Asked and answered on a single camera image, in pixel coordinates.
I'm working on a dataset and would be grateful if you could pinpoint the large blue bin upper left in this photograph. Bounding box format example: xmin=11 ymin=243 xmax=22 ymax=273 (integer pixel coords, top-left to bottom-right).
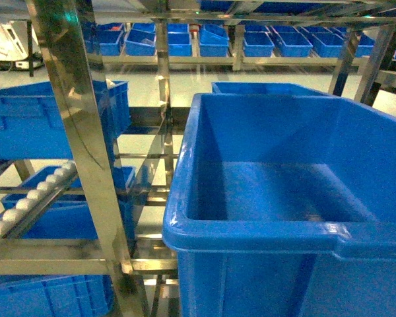
xmin=162 ymin=93 xmax=396 ymax=316

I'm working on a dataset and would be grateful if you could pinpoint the steel shelf upright post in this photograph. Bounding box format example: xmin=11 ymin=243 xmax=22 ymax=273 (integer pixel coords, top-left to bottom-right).
xmin=26 ymin=1 xmax=147 ymax=316

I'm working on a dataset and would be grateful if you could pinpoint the white roller conveyor track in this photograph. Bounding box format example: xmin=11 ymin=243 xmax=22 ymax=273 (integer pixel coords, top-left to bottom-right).
xmin=0 ymin=160 xmax=77 ymax=238

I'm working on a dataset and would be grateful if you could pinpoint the blue bin left shelf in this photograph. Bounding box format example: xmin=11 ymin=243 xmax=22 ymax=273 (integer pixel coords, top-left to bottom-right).
xmin=0 ymin=80 xmax=131 ymax=160

